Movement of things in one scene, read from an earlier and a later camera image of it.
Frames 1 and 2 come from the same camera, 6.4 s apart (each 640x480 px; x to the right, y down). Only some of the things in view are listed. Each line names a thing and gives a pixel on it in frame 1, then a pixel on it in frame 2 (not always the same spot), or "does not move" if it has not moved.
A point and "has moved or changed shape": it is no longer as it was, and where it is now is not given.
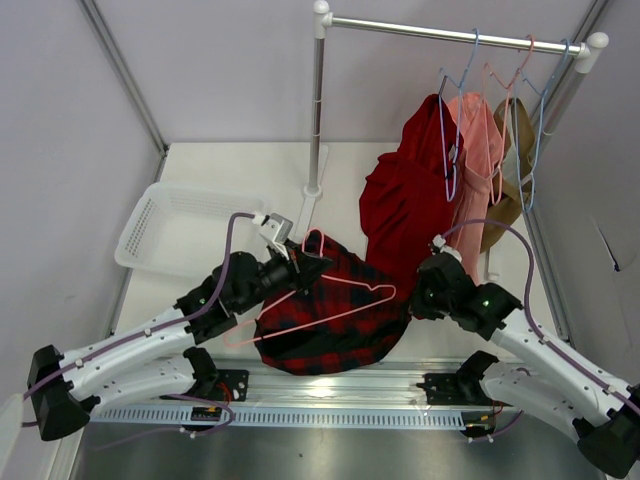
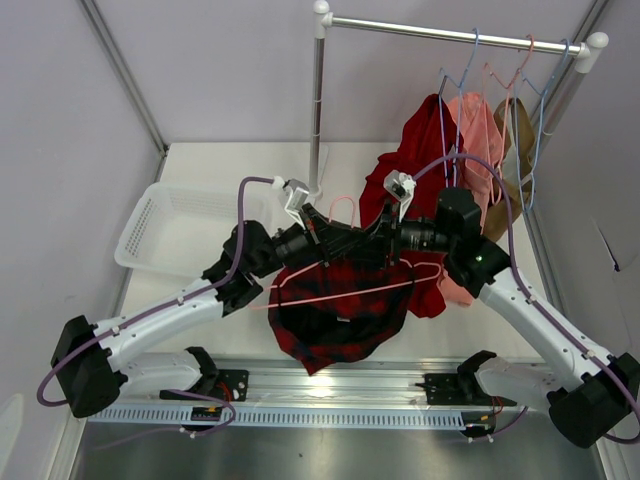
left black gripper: x=303 y=266 -> x=332 y=240
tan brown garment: x=518 y=140 does not move
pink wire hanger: x=264 y=314 -> x=277 y=283
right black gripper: x=422 y=300 -> x=393 y=236
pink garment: x=480 y=166 does not move
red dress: x=406 y=195 does not move
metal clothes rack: x=314 y=196 does not move
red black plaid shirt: x=351 y=316 has moved or changed shape
